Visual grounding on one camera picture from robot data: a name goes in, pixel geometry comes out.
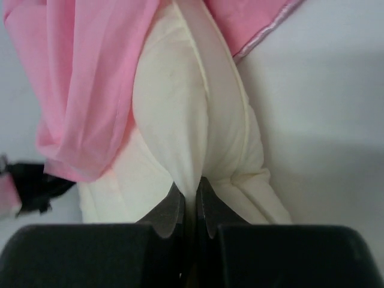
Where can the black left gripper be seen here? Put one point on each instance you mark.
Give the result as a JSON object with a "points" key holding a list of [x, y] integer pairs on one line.
{"points": [[26, 188]]}

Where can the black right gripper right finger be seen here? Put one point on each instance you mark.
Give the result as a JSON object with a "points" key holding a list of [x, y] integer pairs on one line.
{"points": [[235, 253]]}

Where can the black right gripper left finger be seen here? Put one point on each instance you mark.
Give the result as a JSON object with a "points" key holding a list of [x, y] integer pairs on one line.
{"points": [[147, 253]]}

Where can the cream bear print pillow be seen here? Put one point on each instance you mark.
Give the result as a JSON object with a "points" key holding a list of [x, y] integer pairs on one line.
{"points": [[191, 118]]}

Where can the pink satin pillowcase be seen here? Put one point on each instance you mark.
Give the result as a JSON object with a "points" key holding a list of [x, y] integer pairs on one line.
{"points": [[80, 58]]}

